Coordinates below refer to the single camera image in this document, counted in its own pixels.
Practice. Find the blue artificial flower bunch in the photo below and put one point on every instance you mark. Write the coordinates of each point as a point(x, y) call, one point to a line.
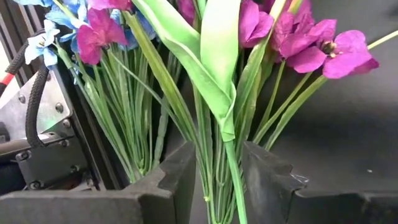
point(42, 46)

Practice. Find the purple artificial flower bunch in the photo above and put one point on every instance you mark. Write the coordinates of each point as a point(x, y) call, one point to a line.
point(345, 59)

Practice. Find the silver metal mounting plate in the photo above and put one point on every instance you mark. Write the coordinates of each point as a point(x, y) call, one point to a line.
point(49, 99)

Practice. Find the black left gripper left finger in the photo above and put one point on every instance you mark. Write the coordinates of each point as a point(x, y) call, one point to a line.
point(93, 208)

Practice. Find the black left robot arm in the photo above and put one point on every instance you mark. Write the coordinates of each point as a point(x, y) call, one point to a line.
point(46, 161)

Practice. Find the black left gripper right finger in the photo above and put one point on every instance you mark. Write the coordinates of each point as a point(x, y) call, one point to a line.
point(280, 199)

